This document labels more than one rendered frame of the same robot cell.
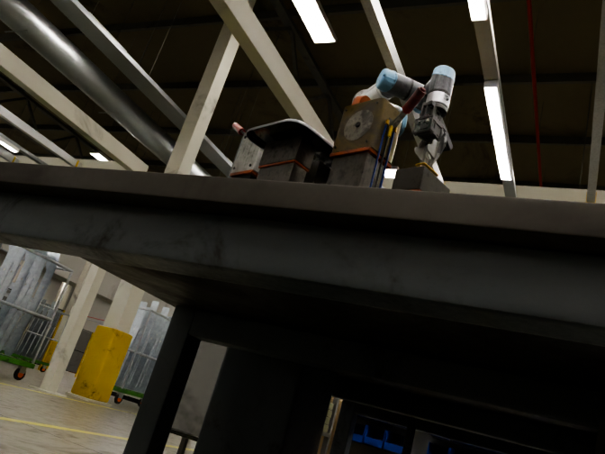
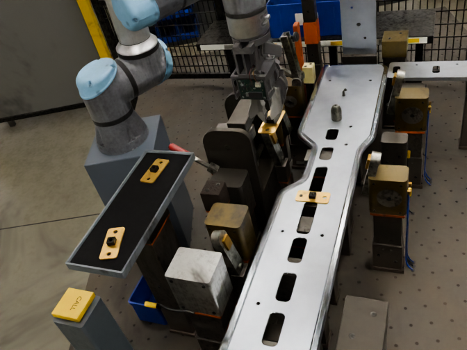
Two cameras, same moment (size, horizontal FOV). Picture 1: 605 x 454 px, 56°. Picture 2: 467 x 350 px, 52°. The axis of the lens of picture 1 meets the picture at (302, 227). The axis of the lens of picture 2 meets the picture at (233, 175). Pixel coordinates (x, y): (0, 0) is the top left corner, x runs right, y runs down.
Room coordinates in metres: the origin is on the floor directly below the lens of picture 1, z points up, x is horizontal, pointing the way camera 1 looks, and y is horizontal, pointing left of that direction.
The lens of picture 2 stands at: (0.82, 0.07, 1.85)
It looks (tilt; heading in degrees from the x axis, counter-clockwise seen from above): 39 degrees down; 340
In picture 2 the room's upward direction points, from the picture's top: 15 degrees counter-clockwise
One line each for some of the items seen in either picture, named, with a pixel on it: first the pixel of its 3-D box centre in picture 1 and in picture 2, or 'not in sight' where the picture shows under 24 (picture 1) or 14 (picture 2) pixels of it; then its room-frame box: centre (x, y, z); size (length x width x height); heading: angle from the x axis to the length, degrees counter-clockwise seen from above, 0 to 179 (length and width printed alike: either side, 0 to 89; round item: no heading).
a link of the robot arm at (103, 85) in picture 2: not in sight; (104, 88); (2.04, -0.08, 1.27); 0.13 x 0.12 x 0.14; 102
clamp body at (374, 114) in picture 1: (358, 187); not in sight; (1.03, -0.08, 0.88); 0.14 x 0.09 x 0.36; 42
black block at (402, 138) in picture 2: not in sight; (398, 177); (1.62, -0.72, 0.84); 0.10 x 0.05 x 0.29; 42
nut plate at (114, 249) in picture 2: not in sight; (111, 241); (1.59, 0.08, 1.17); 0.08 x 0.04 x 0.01; 149
